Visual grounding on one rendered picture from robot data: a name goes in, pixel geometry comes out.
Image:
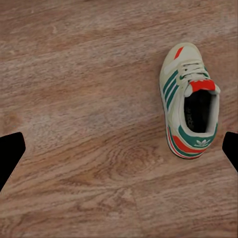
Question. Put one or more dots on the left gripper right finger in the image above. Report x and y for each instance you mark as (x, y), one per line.
(230, 148)

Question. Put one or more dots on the gym shoe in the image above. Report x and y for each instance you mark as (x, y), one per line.
(191, 102)

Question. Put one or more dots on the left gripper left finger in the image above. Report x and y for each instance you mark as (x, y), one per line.
(12, 148)

